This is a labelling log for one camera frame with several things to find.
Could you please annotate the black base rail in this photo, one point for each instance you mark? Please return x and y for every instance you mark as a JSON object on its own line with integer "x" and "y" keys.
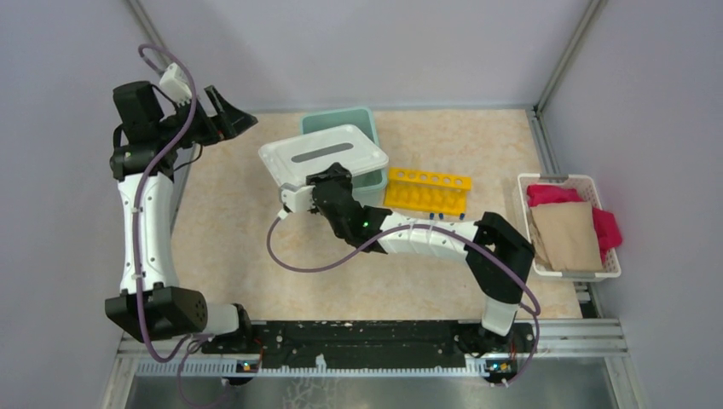
{"x": 370, "y": 344}

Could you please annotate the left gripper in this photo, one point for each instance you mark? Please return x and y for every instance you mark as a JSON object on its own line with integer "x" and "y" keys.
{"x": 229, "y": 121}

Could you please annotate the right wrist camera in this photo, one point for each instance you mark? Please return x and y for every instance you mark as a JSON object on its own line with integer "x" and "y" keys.
{"x": 295, "y": 200}

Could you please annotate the teal plastic bin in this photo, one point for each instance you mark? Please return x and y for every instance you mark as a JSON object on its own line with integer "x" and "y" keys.
{"x": 369, "y": 188}

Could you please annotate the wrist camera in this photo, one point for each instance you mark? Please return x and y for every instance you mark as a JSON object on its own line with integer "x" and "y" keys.
{"x": 174, "y": 84}
{"x": 295, "y": 200}

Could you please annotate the white perforated basket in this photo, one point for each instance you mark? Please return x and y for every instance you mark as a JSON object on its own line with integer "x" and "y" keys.
{"x": 587, "y": 189}

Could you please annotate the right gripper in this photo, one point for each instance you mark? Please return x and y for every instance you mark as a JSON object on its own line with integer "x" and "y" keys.
{"x": 337, "y": 172}

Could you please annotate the brown paper bag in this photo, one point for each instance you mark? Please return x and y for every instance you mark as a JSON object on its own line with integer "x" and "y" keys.
{"x": 565, "y": 238}

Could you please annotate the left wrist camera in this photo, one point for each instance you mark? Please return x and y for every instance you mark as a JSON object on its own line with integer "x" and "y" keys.
{"x": 174, "y": 84}

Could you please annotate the white plastic lid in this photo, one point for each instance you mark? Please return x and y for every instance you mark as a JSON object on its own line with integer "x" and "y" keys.
{"x": 292, "y": 160}

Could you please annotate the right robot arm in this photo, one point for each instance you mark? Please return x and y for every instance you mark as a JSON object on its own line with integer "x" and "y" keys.
{"x": 497, "y": 254}

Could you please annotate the yellow test tube rack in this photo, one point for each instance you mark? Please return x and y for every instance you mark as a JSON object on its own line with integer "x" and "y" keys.
{"x": 426, "y": 191}

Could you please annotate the pink cloth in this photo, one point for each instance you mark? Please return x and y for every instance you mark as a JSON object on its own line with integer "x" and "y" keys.
{"x": 604, "y": 222}

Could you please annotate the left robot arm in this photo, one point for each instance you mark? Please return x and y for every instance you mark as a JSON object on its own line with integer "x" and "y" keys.
{"x": 151, "y": 304}

